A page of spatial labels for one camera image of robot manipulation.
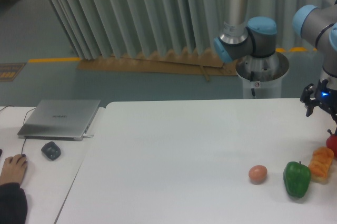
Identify black small device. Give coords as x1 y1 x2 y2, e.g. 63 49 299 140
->
41 141 62 161

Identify grey pleated curtain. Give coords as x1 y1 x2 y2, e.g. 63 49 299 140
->
34 0 332 60

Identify orange bread loaf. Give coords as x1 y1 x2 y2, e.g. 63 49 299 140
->
308 147 334 182

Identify red bell pepper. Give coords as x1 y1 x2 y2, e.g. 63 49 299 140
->
326 129 337 158

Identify green bell pepper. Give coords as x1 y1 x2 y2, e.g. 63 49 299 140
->
283 161 311 198

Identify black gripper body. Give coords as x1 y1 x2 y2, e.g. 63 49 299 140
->
314 76 336 113

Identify dark sleeved forearm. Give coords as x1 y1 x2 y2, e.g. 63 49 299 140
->
1 182 28 223

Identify black mouse cable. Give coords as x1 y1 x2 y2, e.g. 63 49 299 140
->
0 105 36 156

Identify brown egg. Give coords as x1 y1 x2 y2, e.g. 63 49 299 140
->
249 165 267 183

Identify silver laptop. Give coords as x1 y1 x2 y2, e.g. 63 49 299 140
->
17 99 101 140

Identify white usb plug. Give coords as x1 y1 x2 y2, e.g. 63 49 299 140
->
83 134 94 138

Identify brown cardboard sheet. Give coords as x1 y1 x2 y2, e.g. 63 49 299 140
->
77 47 237 81

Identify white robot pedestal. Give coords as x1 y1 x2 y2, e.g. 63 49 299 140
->
235 52 289 99

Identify person's hand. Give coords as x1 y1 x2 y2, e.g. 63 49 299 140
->
1 154 27 185

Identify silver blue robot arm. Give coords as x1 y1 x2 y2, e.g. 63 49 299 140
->
213 0 336 119

